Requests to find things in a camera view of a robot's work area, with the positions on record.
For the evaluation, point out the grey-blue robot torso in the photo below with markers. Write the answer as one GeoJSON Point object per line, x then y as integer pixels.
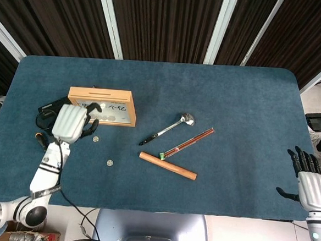
{"type": "Point", "coordinates": [114, 227]}

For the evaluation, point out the cardboard box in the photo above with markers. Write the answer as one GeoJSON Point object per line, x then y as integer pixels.
{"type": "Point", "coordinates": [50, 238]}

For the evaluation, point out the black mesh pen cup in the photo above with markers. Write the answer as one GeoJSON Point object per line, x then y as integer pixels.
{"type": "Point", "coordinates": [39, 123]}

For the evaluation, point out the red chopsticks in plastic sleeve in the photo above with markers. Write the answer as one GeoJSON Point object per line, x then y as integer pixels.
{"type": "Point", "coordinates": [187, 144]}

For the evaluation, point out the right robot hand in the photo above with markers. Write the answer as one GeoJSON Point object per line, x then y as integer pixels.
{"type": "Point", "coordinates": [315, 192]}

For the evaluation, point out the black flat rectangular box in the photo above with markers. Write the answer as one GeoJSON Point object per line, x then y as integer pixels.
{"type": "Point", "coordinates": [54, 103]}

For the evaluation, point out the plain white sneaker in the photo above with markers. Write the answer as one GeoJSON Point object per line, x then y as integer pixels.
{"type": "Point", "coordinates": [313, 136]}

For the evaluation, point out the silver coin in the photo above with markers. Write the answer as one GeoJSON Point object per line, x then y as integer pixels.
{"type": "Point", "coordinates": [95, 139]}
{"type": "Point", "coordinates": [109, 162]}

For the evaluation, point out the wooden coin bank box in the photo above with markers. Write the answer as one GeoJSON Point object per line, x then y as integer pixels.
{"type": "Point", "coordinates": [110, 95]}

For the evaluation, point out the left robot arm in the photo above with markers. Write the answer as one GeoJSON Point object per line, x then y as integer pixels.
{"type": "Point", "coordinates": [46, 173]}

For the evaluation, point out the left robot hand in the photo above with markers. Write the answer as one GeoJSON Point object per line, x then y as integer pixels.
{"type": "Point", "coordinates": [68, 122]}

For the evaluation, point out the wooden rolling pin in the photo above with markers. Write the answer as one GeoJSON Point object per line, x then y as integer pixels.
{"type": "Point", "coordinates": [168, 166]}

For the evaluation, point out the black equipment case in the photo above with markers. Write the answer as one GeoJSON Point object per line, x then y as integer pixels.
{"type": "Point", "coordinates": [316, 119]}

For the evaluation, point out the blue table cloth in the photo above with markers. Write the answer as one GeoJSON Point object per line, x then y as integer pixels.
{"type": "Point", "coordinates": [179, 86]}

